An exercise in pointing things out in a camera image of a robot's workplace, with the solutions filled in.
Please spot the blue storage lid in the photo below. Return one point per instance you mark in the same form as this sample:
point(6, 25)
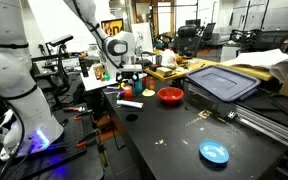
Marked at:
point(222, 83)

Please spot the small red cup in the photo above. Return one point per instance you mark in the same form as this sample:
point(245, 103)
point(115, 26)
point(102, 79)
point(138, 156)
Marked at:
point(128, 89)

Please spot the black camera on stand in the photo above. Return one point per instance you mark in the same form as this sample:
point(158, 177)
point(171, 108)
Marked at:
point(61, 40)

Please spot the red block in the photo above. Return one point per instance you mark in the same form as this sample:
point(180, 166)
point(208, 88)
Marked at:
point(128, 97)

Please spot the black office chair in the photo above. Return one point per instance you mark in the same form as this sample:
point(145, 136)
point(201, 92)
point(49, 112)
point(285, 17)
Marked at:
point(186, 38)
point(209, 31)

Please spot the orange poster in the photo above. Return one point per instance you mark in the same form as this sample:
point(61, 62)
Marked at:
point(112, 27)

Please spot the red bowl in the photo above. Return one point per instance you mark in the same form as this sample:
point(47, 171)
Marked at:
point(170, 95)

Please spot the yellow toy banana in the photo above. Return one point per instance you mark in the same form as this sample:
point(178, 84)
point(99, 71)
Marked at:
point(122, 85)

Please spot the white sketch board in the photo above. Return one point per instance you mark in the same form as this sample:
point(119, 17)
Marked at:
point(142, 36)

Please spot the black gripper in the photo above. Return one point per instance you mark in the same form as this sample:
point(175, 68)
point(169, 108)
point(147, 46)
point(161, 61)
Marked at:
point(128, 76)

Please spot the white papers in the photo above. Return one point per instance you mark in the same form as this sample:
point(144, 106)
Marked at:
point(267, 61)

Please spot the blue plastic cup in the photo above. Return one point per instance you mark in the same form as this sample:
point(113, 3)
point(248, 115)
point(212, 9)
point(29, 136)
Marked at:
point(138, 86)

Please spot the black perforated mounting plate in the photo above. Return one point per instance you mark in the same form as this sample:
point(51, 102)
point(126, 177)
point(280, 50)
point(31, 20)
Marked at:
point(50, 156)

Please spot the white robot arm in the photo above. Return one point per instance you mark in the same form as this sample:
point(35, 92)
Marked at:
point(17, 83)

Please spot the green ball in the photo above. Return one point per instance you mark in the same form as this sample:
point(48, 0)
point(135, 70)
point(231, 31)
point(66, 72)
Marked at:
point(106, 76)

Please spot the wooden table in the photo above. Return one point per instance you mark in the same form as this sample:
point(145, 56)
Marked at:
point(190, 65)

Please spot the black bottle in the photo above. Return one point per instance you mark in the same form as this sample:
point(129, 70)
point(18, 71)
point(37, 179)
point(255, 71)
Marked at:
point(84, 67)

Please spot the blue plate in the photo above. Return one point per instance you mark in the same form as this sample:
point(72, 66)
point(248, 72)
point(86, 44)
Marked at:
point(214, 151)

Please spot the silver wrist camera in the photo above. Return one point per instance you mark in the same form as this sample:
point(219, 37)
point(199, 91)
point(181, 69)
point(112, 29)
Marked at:
point(131, 68)

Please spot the purple toy eggplant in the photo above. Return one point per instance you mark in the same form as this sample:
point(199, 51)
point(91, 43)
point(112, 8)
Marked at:
point(120, 95)

